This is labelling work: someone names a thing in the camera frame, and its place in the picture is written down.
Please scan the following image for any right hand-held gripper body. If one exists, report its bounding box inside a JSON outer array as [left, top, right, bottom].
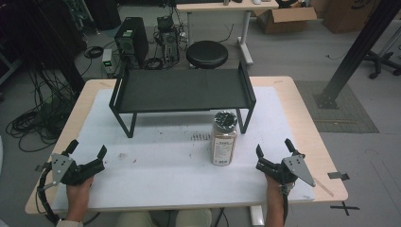
[[255, 153, 317, 188]]

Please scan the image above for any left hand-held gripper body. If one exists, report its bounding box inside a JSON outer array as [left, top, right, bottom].
[[50, 153, 106, 187]]

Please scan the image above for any clear jar with black lid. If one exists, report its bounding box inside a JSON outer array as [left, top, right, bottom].
[[211, 110, 238, 167]]

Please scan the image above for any black metal shelf rack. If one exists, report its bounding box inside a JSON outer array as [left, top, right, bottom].
[[108, 61, 257, 139]]

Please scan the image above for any person's right hand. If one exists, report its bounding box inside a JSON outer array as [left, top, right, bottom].
[[266, 174, 286, 206]]

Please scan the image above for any person's left hand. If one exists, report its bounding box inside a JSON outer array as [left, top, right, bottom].
[[64, 176, 96, 223]]

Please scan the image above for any beige tape strip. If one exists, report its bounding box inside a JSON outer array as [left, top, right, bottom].
[[313, 177, 335, 198]]

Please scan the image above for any white table leg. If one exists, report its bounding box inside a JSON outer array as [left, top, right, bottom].
[[250, 204, 266, 227]]

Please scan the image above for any black tape piece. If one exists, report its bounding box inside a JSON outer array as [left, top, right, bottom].
[[326, 171, 351, 182]]

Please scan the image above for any grey floor mat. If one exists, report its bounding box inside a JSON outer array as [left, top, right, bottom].
[[294, 79, 380, 134]]

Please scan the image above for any white table mat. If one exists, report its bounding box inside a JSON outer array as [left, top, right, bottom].
[[51, 86, 317, 213]]

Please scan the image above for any white power supply unit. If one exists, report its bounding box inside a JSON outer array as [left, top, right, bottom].
[[101, 48, 114, 77]]

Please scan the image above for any black round stool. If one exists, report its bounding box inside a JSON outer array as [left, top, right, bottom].
[[185, 40, 230, 70]]

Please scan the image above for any black computer tower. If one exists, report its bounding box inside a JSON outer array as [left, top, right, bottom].
[[113, 16, 149, 69]]

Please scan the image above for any open cardboard box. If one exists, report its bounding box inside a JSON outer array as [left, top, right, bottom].
[[253, 6, 318, 35]]

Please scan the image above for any black office chair base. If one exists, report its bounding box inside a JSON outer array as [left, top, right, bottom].
[[361, 49, 401, 80]]

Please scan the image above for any small open computer case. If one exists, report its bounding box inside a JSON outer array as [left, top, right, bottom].
[[156, 15, 181, 64]]

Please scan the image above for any large closed cardboard box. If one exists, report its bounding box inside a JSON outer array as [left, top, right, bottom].
[[321, 0, 383, 34]]

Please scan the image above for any white desk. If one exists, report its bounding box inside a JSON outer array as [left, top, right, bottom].
[[175, 0, 280, 67]]

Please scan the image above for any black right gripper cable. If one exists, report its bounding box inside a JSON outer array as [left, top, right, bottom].
[[281, 184, 290, 225]]

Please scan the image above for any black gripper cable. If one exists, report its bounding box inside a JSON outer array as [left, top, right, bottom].
[[35, 166, 62, 226], [281, 184, 290, 225]]

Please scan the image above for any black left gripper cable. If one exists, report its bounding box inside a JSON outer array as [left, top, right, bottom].
[[35, 166, 62, 226]]

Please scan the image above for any bundle of black floor cables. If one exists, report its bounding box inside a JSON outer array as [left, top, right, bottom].
[[5, 68, 78, 153]]

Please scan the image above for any coiled black cable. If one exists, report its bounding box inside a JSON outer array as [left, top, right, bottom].
[[83, 45, 105, 60]]

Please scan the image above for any black metal post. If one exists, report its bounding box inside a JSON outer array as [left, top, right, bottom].
[[313, 0, 401, 110]]

